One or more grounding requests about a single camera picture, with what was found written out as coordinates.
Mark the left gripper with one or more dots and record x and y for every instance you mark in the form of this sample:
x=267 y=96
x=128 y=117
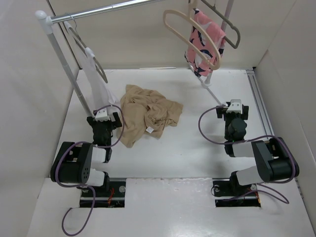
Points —
x=113 y=124

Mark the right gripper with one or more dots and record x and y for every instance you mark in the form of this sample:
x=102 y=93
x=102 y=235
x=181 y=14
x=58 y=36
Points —
x=245 y=109

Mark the beige t shirt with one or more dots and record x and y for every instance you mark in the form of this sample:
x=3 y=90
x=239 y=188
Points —
x=147 y=112

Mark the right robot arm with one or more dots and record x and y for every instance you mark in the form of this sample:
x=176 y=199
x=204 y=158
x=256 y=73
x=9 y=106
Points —
x=273 y=160

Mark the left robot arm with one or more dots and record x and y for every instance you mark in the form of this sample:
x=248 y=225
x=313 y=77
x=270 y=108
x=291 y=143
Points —
x=72 y=164

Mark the grey hanger left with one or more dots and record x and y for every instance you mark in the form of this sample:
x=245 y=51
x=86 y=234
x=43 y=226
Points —
x=82 y=46

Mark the grey hanger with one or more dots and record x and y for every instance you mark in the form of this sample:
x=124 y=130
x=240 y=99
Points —
x=82 y=46
x=222 y=22

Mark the grey hanger right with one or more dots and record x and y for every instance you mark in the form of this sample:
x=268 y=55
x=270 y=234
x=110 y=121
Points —
x=222 y=22

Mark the white garment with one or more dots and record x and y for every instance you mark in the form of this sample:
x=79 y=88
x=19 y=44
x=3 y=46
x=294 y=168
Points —
x=101 y=93

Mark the pink patterned garment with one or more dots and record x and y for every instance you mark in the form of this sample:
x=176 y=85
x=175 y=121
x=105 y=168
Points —
x=199 y=67

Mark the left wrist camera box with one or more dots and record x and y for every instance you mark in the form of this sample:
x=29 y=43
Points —
x=102 y=115

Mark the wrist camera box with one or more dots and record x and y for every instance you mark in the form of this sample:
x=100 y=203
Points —
x=235 y=106
x=102 y=115

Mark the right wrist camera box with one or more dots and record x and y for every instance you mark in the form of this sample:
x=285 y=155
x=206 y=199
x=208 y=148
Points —
x=235 y=106

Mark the aluminium rail right side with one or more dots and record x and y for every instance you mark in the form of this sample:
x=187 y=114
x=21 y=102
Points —
x=263 y=114

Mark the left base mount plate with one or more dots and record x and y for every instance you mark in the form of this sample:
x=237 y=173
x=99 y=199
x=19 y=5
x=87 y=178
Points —
x=113 y=198

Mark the base mount plate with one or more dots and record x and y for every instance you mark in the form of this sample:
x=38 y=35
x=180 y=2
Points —
x=113 y=198
x=241 y=196

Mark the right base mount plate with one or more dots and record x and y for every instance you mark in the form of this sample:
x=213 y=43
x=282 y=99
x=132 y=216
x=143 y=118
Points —
x=241 y=196

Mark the clothes rack frame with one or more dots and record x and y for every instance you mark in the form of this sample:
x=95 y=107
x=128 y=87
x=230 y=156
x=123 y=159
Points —
x=47 y=22

